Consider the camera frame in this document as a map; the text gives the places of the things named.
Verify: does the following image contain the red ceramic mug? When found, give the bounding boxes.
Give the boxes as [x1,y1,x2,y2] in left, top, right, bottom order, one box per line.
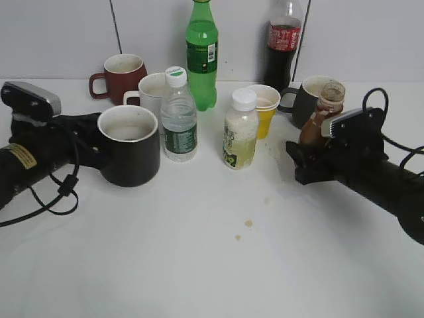
[89,54,147,105]

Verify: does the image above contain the white paper cup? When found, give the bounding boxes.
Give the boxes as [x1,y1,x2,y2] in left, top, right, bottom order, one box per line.
[247,84,281,111]

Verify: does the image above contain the yellow paper cup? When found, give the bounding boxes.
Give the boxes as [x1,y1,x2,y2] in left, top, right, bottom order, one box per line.
[257,109,276,139]

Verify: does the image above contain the cola bottle red label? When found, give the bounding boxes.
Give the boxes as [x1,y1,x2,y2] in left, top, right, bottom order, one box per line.
[263,1,303,91]

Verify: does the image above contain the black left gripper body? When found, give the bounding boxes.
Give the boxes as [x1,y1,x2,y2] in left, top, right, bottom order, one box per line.
[9,113,107,181]

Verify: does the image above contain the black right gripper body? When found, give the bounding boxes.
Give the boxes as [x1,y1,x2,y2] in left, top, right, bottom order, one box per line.
[295,131,388,184]

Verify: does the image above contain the white ceramic mug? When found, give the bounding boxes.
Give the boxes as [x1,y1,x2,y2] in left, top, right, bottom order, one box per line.
[123,72,166,118]

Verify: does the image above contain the green soda bottle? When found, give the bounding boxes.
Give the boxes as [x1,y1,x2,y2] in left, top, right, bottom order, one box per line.
[185,1,219,111]

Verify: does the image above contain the brown coffee bottle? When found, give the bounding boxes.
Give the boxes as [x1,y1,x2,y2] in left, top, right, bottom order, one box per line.
[299,80,345,148]

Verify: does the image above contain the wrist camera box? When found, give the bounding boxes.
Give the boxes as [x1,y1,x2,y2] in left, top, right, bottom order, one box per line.
[1,81,62,127]
[321,107,385,138]

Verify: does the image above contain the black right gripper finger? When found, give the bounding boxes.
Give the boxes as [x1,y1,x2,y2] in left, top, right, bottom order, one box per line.
[285,141,326,169]

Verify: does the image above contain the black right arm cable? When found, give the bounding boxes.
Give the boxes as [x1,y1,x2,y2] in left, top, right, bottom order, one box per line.
[362,87,424,176]

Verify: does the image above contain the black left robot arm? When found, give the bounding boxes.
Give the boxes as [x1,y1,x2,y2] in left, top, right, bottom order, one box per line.
[1,113,108,207]

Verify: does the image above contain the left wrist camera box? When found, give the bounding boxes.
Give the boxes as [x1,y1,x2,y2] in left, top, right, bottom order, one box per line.
[1,81,62,127]

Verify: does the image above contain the dark grey ceramic mug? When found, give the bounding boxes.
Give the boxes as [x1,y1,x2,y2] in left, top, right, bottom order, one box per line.
[278,76,345,129]

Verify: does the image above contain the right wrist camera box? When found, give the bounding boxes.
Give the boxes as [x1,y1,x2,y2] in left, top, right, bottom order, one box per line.
[321,107,385,138]

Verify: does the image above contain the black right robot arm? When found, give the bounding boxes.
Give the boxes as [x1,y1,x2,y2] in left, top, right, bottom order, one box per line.
[285,134,423,244]

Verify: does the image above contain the clear water bottle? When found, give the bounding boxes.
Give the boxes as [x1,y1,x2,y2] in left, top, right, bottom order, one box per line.
[160,66,197,162]

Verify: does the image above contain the black ceramic mug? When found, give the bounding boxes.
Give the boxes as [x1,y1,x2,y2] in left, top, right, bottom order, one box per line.
[97,105,160,187]

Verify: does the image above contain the milky drink bottle white cap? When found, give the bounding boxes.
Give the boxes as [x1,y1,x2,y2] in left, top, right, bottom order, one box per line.
[223,87,259,170]

